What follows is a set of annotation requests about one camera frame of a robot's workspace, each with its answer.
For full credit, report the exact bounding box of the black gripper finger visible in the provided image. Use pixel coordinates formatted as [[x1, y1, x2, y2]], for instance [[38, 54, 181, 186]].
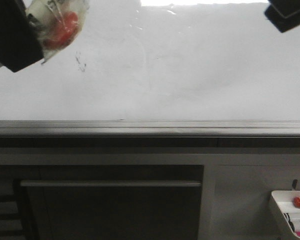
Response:
[[264, 0, 300, 33], [0, 0, 44, 73]]

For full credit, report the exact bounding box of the white black-tipped whiteboard marker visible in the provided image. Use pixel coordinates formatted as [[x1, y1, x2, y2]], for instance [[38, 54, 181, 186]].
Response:
[[25, 0, 90, 63]]

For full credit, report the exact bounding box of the black-capped marker in tray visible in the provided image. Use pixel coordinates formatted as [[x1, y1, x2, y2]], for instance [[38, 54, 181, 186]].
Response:
[[283, 213, 300, 233]]

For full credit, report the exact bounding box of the white plastic marker tray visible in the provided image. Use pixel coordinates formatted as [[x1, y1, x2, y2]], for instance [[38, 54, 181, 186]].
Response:
[[269, 190, 300, 240]]

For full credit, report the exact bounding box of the white whiteboard with aluminium frame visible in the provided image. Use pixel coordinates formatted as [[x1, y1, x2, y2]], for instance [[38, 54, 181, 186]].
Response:
[[0, 0, 300, 137]]

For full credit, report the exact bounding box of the dark cabinet panel with rail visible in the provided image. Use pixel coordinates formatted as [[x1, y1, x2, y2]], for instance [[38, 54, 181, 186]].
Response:
[[20, 165, 204, 240]]

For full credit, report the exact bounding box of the black wall hook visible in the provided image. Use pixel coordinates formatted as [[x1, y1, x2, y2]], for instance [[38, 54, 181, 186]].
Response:
[[291, 179, 298, 191]]

